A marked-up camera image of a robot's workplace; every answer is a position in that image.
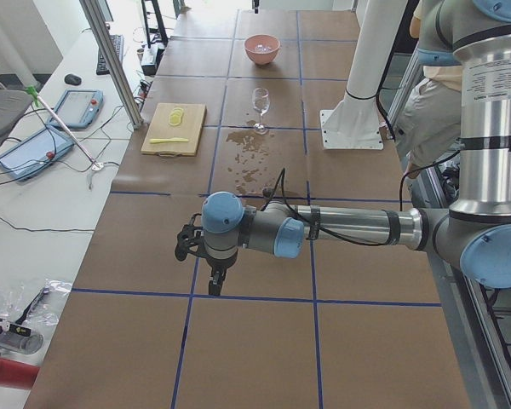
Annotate wooden cutting board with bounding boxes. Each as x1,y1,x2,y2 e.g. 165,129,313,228
141,103,206,156

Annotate far blue teach pendant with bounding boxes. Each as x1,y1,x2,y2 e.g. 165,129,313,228
53,89,104,130

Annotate bystander in beige shorts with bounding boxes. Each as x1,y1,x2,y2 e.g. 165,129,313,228
394,0,465,180

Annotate pink bowl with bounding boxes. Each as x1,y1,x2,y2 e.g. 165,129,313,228
244,34,281,66

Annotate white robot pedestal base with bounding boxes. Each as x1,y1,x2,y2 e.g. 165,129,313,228
320,0,408,150

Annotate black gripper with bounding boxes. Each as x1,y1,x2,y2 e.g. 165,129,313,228
175,214,230,296

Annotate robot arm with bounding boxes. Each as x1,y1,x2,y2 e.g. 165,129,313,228
175,1,511,296

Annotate red bottle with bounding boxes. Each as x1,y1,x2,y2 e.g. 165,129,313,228
0,357,39,390

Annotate grey office chair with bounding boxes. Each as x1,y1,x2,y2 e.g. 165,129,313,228
0,89,32,138

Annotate crumpled clear plastic bag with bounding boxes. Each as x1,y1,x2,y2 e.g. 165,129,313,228
0,279,72,339

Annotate black keyboard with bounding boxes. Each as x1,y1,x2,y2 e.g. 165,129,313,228
95,33,125,77

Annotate silver rod green tip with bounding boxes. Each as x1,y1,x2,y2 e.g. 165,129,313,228
25,86,104,171

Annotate black computer mouse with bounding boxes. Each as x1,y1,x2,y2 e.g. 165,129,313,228
64,73,82,86

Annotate yellow plastic knife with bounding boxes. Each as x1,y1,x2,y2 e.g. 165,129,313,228
149,137,190,144

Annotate near blue teach pendant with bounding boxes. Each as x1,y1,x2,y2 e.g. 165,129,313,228
0,126,74,181

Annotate blue teach pendant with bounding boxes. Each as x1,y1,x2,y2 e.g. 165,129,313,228
53,89,104,130
0,126,74,181

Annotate aluminium frame post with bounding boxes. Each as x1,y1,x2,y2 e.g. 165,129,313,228
79,0,143,130

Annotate clear wine glass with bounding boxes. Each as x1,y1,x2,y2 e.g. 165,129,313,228
252,88,270,135

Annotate clear ice cubes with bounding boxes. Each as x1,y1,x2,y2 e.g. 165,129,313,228
253,43,273,54

